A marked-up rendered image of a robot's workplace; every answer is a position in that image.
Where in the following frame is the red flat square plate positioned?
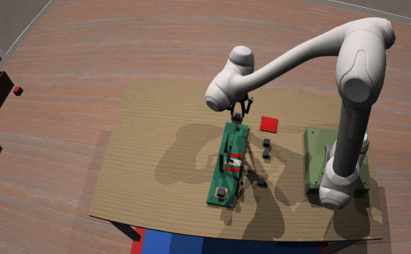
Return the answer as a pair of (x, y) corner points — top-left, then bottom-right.
(260, 116), (278, 133)

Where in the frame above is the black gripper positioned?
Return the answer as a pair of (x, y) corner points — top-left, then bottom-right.
(227, 95), (253, 122)

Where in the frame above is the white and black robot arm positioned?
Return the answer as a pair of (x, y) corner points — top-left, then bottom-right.
(205, 18), (395, 211)

